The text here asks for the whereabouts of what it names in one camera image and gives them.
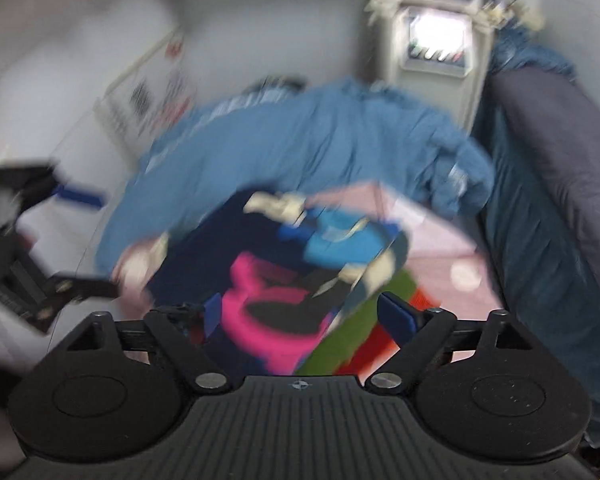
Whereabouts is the grey massage bed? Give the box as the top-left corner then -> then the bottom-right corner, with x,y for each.
472,66 -> 600,453

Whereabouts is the large blue quilt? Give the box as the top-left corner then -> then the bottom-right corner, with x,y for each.
96,77 -> 497,273

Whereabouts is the orange red cloth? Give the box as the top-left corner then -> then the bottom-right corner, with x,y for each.
349,284 -> 442,377

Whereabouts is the green cloth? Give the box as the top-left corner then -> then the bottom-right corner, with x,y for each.
299,267 -> 422,377

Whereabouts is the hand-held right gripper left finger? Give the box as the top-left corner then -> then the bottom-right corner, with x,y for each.
65,294 -> 233,395

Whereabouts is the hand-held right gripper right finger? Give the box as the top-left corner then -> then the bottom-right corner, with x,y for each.
364,291 -> 537,394

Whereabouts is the wall poster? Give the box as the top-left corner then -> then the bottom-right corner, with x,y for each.
127,30 -> 197,137

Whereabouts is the white beauty machine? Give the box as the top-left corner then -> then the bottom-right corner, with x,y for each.
367,0 -> 498,128

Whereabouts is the navy cartoon print t-shirt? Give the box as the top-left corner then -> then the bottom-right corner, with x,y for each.
115,190 -> 412,377

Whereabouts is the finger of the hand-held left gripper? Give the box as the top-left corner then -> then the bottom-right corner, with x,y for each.
0,160 -> 105,209
30,272 -> 122,322

